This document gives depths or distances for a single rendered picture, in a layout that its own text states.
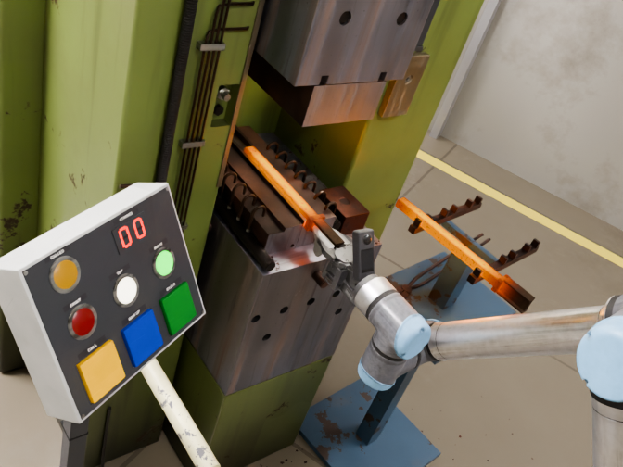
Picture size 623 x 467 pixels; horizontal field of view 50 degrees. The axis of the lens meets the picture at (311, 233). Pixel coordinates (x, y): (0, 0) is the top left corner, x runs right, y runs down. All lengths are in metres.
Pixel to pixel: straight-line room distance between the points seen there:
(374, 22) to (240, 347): 0.84
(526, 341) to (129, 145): 0.87
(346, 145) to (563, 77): 2.65
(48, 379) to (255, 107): 1.10
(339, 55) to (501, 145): 3.24
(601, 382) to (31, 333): 0.87
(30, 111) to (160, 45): 0.60
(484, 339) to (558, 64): 3.03
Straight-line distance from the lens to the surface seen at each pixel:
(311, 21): 1.26
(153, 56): 1.30
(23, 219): 2.00
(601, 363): 1.13
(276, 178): 1.69
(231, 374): 1.79
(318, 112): 1.39
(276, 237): 1.56
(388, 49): 1.43
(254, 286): 1.57
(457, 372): 2.90
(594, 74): 4.29
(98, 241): 1.13
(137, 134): 1.37
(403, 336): 1.40
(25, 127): 1.83
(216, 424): 1.96
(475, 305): 2.06
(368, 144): 1.80
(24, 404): 2.38
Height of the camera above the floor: 1.92
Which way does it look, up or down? 36 degrees down
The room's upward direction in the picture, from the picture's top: 20 degrees clockwise
